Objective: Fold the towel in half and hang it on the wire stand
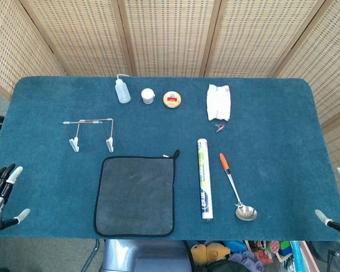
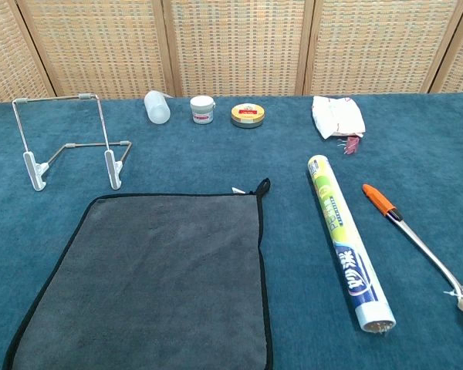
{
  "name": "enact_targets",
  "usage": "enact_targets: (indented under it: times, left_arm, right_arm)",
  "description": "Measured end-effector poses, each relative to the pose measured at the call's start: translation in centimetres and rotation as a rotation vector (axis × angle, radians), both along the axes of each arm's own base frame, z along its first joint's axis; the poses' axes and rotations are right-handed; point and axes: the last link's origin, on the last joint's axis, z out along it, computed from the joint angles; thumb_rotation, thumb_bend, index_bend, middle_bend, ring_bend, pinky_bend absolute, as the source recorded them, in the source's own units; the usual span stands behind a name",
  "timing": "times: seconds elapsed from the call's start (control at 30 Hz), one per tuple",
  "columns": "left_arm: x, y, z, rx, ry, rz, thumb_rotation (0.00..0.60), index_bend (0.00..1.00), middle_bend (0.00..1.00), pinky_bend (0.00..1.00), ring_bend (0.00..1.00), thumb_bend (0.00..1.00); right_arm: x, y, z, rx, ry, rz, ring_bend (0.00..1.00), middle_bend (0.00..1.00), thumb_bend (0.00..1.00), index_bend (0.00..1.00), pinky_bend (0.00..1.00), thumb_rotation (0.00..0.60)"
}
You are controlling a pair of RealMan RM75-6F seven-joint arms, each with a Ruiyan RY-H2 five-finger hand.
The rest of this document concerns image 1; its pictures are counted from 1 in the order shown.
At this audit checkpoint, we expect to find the cling film roll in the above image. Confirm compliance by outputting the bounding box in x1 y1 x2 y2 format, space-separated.
197 138 215 221

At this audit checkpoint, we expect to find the translucent plastic squeeze bottle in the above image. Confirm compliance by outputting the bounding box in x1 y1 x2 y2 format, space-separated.
114 74 131 104

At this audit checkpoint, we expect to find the blue grey microfibre cloth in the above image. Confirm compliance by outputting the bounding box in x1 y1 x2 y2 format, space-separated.
93 149 180 238

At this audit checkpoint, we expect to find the yellow plush toy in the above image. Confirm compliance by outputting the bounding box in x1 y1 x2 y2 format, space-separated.
190 243 231 266

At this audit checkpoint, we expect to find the white tissue packet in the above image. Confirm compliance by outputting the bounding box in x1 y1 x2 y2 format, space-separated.
206 83 232 122

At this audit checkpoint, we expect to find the metal wire rack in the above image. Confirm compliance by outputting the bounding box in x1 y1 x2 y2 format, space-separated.
62 117 114 153

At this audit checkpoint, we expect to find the blue foam tube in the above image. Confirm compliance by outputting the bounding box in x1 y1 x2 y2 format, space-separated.
290 240 307 272

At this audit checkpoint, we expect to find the red toy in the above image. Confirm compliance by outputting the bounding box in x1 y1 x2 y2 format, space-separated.
254 240 273 263

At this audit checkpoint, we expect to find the round yellow tin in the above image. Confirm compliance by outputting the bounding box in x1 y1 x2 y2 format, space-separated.
163 91 183 108

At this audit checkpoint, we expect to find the small white jar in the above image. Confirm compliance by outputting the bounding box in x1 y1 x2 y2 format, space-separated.
141 88 155 105

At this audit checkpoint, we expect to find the woven folding screen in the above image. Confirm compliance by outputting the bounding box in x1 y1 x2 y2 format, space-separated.
0 0 340 188

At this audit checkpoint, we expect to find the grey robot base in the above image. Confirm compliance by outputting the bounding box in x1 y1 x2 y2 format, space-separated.
101 239 192 272

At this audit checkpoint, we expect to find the metal ladle orange handle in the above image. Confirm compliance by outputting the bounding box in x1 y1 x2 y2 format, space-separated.
219 152 258 222

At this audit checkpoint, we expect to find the purple cloth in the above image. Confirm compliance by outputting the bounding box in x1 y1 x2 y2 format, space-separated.
228 250 264 272

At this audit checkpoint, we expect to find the teal table cloth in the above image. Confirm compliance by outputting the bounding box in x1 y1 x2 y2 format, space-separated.
0 75 340 241

